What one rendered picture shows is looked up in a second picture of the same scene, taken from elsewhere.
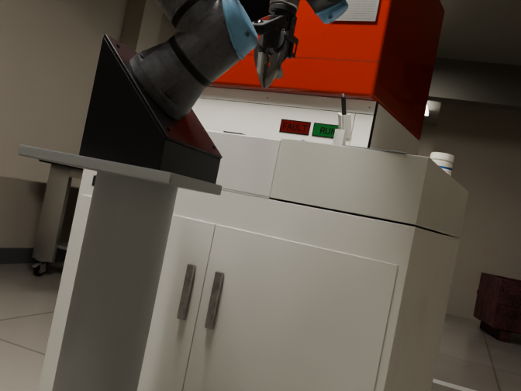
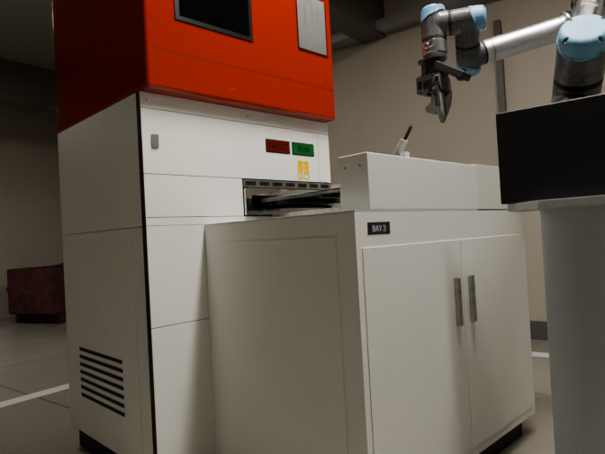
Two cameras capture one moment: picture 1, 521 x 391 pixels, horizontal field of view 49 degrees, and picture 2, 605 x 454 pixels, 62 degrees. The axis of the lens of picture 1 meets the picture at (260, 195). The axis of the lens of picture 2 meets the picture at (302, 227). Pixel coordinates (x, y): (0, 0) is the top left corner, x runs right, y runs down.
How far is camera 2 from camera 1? 2.17 m
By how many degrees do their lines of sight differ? 72
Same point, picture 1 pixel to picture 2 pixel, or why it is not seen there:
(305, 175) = (488, 189)
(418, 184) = not seen: hidden behind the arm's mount
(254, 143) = (465, 169)
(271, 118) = (256, 138)
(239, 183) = (464, 202)
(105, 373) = not seen: outside the picture
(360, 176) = not seen: hidden behind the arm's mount
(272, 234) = (483, 235)
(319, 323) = (509, 283)
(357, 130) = (321, 148)
